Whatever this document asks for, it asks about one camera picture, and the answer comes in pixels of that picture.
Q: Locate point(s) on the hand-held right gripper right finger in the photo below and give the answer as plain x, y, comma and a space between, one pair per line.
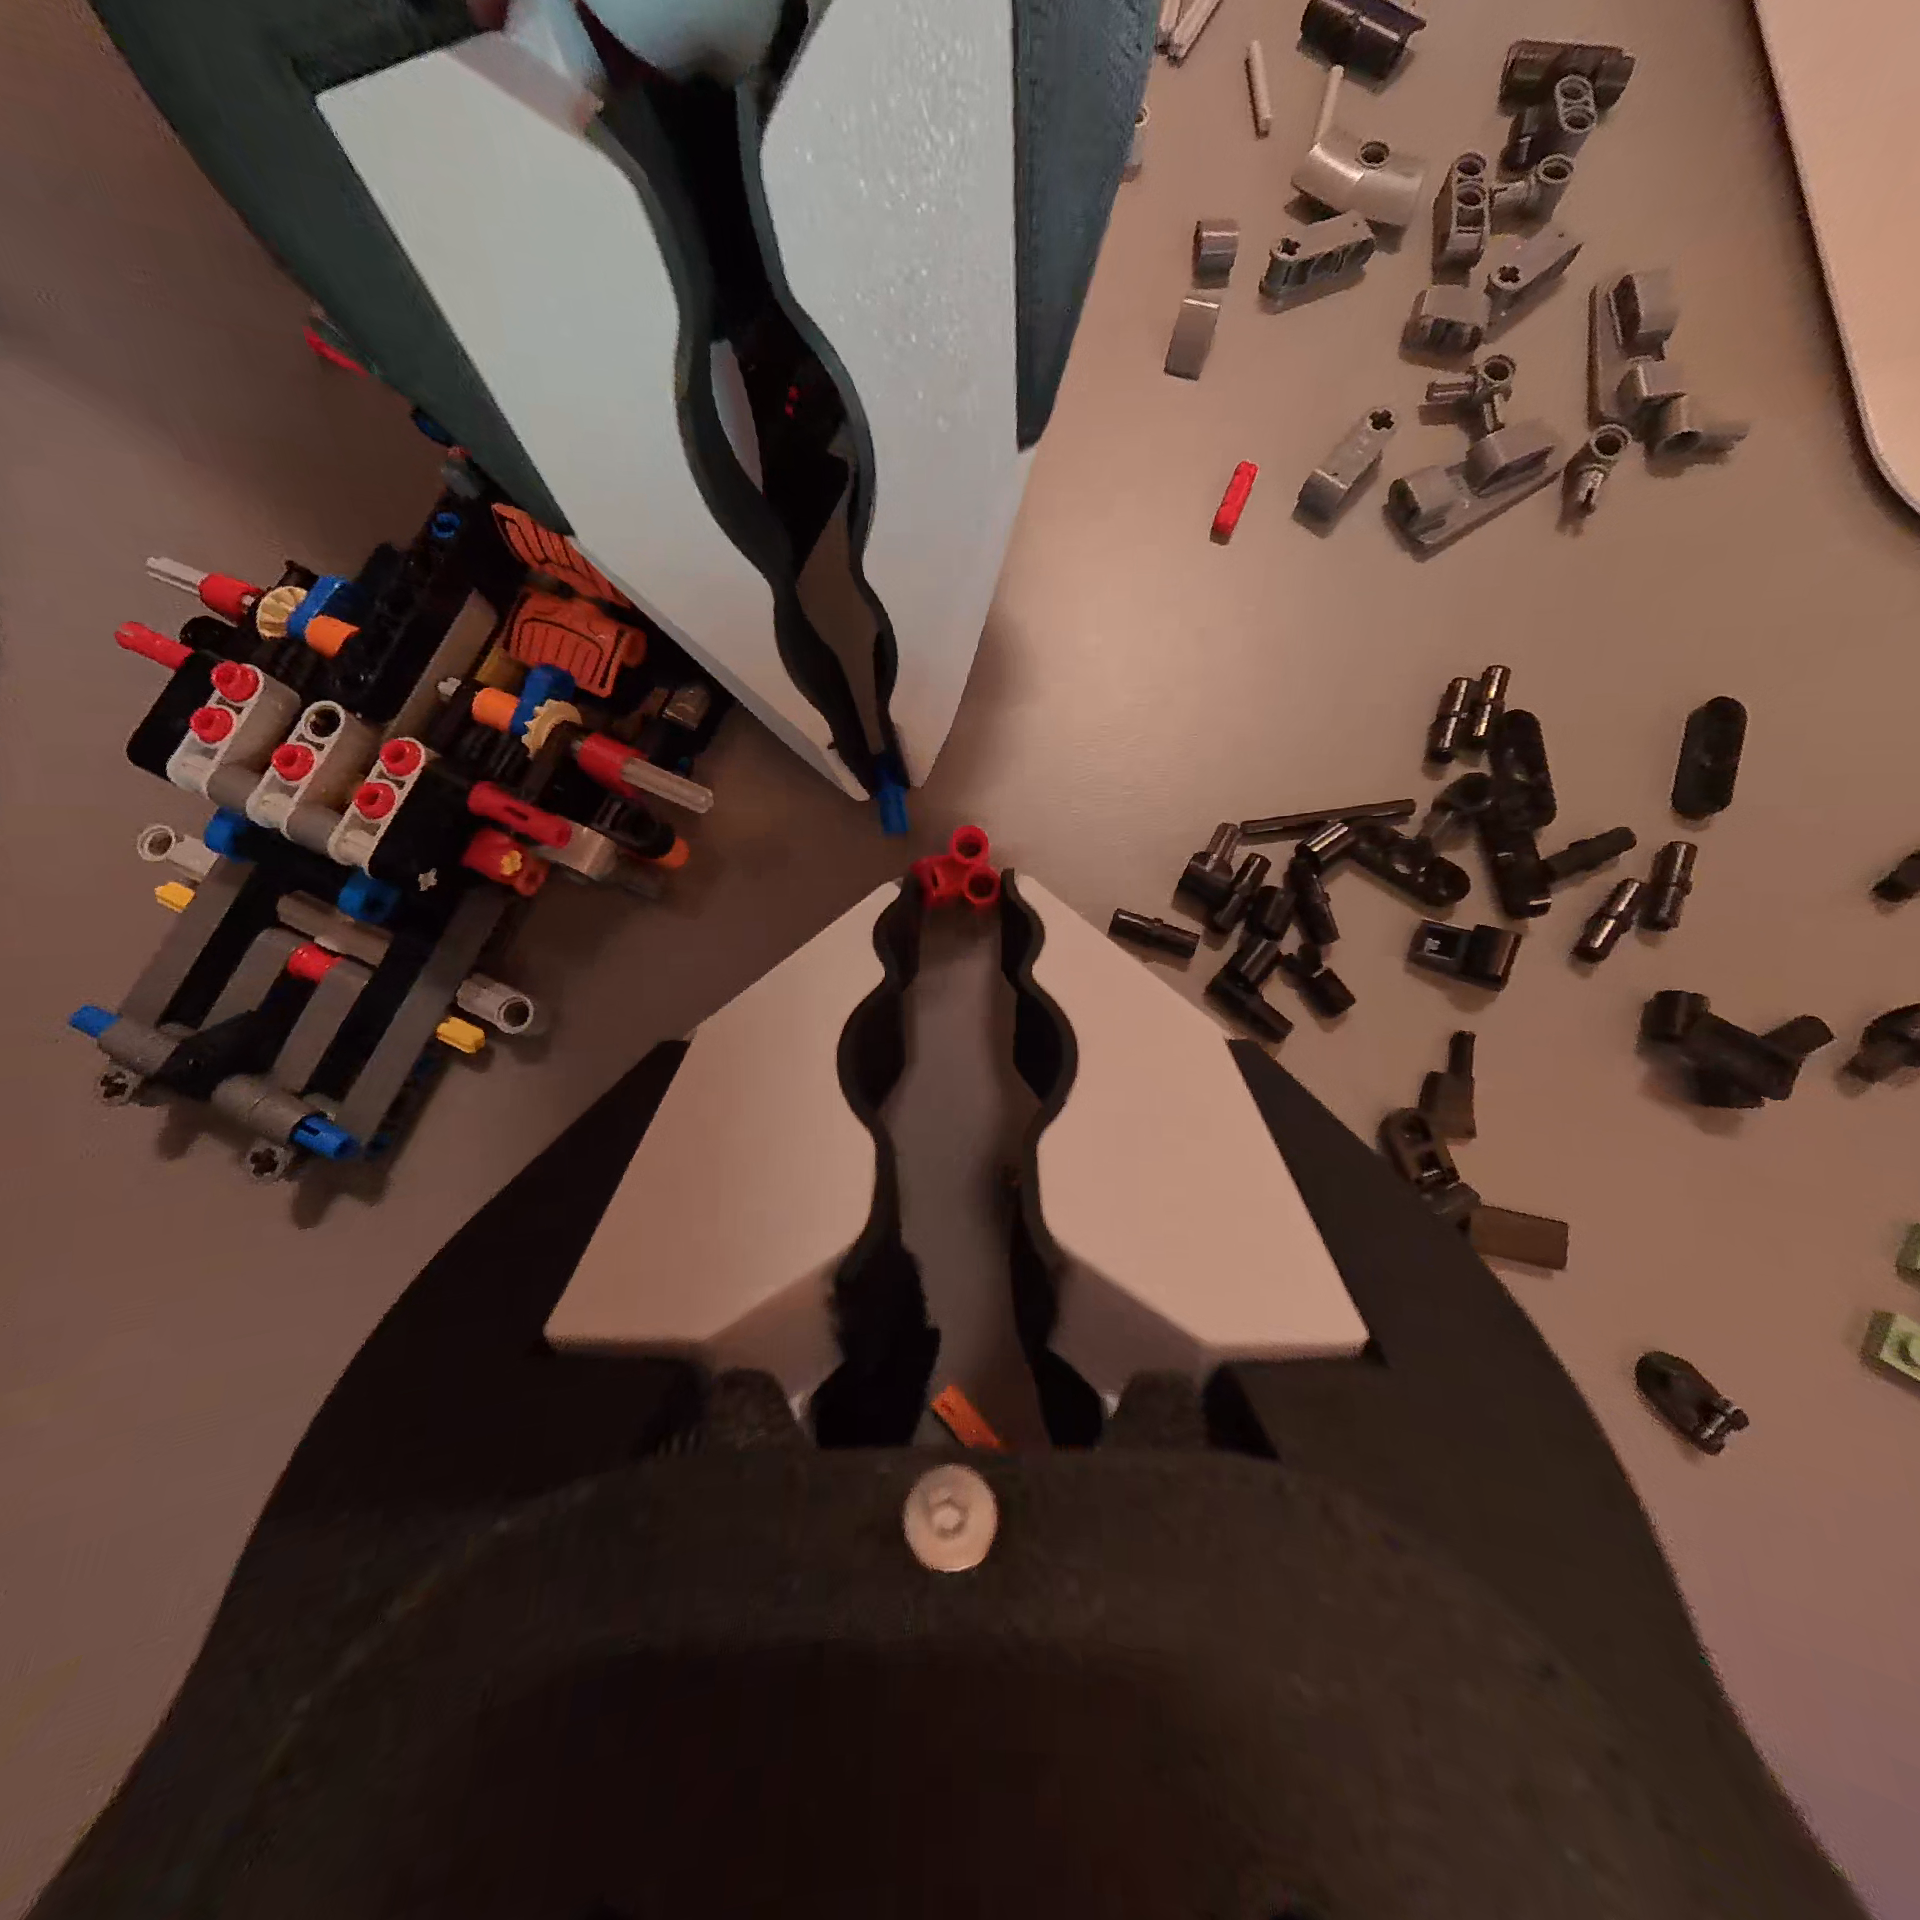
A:
1201, 1187

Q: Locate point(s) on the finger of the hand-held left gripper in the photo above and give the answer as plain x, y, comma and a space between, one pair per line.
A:
524, 302
914, 227

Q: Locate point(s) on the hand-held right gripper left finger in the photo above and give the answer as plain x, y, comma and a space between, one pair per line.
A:
721, 1187

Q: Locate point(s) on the red lego connector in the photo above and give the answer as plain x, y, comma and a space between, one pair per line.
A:
962, 868

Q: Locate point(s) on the blue lego pin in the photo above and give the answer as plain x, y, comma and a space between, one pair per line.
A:
893, 803

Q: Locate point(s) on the orange lego pin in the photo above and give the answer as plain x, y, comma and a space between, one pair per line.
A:
963, 1418

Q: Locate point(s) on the single red lego pin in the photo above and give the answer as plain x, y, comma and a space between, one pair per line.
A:
1233, 499

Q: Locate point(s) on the pile of black lego pieces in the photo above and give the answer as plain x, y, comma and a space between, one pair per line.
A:
1515, 840

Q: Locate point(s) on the multicoloured lego car assembly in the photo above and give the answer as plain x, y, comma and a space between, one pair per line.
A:
376, 811

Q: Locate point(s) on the pile of grey lego pieces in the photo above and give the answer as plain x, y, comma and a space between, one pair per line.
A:
1463, 486

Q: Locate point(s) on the green lego plate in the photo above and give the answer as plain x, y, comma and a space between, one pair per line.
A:
1897, 1342

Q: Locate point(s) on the white book stand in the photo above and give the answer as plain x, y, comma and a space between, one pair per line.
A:
1858, 182

